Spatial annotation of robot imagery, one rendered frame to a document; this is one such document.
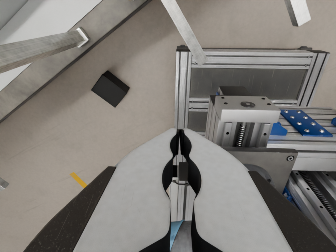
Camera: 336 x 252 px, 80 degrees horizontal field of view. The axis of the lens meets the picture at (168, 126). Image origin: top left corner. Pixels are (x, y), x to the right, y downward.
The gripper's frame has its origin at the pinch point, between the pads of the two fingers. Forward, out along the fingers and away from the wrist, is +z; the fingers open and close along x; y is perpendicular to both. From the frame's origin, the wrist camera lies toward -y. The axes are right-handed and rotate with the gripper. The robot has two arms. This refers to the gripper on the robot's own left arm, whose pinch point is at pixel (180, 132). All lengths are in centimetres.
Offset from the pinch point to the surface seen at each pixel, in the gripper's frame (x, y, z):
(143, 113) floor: -25, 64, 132
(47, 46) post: -30.3, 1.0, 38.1
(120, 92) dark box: -38, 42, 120
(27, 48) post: -30.6, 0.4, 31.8
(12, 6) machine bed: -55, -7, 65
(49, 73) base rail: -47, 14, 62
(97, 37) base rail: -27, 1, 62
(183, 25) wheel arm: 1.4, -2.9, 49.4
